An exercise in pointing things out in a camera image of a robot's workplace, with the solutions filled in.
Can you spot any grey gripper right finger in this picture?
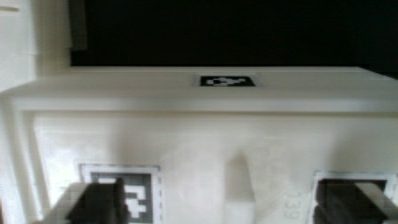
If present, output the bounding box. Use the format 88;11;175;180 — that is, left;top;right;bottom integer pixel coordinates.
313;179;388;224

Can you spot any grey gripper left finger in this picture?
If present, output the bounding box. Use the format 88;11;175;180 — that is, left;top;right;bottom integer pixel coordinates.
66;178;130;224

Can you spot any white cabinet box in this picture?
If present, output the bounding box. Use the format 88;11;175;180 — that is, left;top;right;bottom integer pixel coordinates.
0;0;398;224

